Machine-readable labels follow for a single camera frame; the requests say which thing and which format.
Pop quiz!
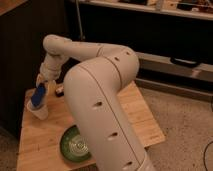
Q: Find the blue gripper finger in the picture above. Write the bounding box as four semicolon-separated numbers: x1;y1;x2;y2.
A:
31;83;46;107

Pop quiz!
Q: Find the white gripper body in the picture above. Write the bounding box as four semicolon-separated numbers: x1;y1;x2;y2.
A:
36;53;67;85

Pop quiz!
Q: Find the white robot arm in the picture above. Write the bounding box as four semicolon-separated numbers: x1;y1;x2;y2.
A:
40;34;156;171

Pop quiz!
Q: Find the white ceramic cup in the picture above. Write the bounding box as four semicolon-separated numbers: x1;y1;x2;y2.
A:
26;101;49;120

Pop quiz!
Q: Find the wooden table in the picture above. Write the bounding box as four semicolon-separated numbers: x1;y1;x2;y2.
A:
16;83;165;171

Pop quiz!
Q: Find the green bowl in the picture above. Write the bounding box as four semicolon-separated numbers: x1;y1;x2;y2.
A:
60;125;91;163

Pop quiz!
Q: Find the vertical metal pole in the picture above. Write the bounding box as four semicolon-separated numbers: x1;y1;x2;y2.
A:
75;0;85;41

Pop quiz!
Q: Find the upper wooden shelf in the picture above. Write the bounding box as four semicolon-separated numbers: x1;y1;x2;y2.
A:
78;0;213;21

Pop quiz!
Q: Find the grey metal rail beam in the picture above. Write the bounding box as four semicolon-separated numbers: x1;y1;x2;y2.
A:
137;52;213;82

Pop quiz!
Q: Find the black handle on rail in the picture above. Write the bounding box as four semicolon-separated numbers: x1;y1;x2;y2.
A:
170;57;201;68

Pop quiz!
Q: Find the black cable on floor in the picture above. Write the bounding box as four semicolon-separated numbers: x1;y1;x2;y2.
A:
202;140;213;171

